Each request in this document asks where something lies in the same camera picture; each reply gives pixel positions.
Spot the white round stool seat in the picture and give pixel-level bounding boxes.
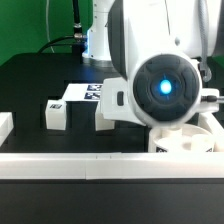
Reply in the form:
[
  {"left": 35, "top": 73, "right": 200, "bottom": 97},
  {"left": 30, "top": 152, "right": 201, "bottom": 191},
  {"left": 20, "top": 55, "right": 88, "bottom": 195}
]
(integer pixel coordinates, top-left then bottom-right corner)
[{"left": 148, "top": 124, "right": 215, "bottom": 153}]

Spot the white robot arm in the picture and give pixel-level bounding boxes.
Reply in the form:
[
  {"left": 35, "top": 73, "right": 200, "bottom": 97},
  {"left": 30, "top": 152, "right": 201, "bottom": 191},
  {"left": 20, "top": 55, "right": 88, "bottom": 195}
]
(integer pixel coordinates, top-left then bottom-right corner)
[{"left": 82, "top": 0, "right": 224, "bottom": 130}]

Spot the white sheet with tags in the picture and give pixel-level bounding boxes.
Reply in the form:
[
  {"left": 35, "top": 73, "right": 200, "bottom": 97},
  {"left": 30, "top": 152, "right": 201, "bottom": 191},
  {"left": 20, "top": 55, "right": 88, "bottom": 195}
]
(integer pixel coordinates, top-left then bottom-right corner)
[{"left": 62, "top": 83, "right": 102, "bottom": 102}]

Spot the white front fence bar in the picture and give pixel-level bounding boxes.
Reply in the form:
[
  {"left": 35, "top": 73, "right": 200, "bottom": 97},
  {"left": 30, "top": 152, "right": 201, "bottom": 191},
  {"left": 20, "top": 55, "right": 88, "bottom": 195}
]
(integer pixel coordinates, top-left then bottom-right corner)
[{"left": 0, "top": 152, "right": 224, "bottom": 180}]

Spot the white left fence bar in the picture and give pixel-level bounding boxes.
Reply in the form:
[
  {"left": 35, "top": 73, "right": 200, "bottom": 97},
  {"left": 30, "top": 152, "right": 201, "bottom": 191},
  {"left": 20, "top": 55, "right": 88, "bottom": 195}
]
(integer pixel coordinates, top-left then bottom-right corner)
[{"left": 0, "top": 112, "right": 14, "bottom": 147}]

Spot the black cable with connector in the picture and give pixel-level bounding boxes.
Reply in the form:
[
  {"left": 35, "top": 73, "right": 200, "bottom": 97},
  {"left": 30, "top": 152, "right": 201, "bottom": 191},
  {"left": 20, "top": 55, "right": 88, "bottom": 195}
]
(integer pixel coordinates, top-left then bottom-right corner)
[{"left": 37, "top": 0, "right": 88, "bottom": 54}]

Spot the thin white cable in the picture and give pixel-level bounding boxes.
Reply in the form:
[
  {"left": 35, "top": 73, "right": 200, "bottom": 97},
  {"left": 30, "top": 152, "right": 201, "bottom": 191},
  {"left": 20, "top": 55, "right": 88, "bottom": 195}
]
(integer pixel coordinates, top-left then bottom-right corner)
[{"left": 45, "top": 0, "right": 55, "bottom": 54}]

